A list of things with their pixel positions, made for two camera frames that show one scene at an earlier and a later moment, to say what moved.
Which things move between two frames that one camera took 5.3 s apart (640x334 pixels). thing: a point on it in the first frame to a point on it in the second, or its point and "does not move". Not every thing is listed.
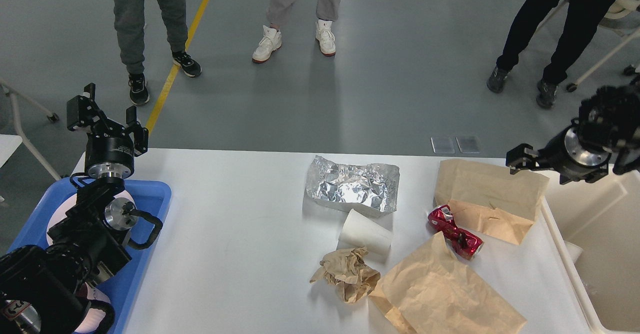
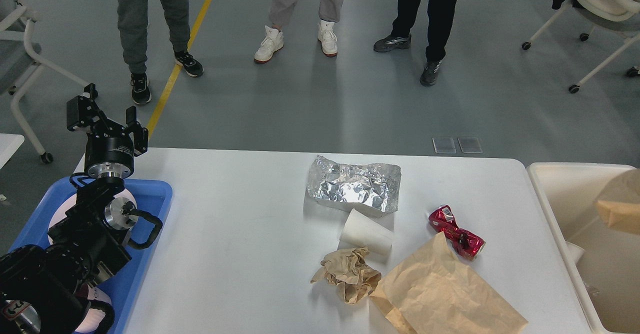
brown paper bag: [483, 194] to [624, 216]
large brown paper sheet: [434, 292] does not move
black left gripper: [110, 149] does not move
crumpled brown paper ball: [348, 269] does not move
